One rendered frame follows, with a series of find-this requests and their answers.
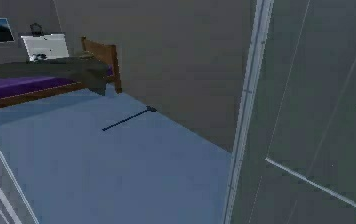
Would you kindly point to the dark blue stick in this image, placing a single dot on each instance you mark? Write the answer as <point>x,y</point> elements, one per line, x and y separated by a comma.
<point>127,118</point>

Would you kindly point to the white framed glass door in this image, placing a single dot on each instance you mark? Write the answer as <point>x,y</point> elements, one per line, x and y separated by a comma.
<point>306,110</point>

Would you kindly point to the wooden bed with purple cover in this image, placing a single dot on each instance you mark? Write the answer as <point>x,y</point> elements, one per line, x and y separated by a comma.
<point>26,87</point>

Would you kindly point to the small black round object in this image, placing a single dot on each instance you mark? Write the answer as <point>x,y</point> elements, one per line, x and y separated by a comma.
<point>36,28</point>

